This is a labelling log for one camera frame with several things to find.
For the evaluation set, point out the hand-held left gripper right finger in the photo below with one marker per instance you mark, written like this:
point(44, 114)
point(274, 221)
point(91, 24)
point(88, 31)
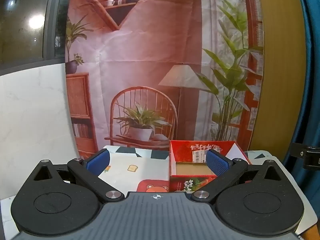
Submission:
point(217, 163)

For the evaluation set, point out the yellow wooden panel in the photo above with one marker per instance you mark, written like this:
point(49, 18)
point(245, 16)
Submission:
point(280, 80)

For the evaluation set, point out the dark glass window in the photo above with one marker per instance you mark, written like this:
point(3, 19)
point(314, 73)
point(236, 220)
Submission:
point(22, 17)

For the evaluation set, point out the red strawberry print cardboard box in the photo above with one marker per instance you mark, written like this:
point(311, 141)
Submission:
point(182, 152)

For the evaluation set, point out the printed room scene wall backdrop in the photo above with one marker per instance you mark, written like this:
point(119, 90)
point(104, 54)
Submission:
point(150, 55)

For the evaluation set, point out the printed cartoon tablecloth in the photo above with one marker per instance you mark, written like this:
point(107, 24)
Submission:
point(147, 170)

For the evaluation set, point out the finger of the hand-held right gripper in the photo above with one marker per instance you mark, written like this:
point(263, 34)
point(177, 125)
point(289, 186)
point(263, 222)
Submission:
point(300, 151)

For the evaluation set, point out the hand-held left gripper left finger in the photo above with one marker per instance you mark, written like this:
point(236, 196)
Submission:
point(98, 161)

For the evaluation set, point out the teal curtain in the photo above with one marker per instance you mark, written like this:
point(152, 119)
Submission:
point(312, 80)

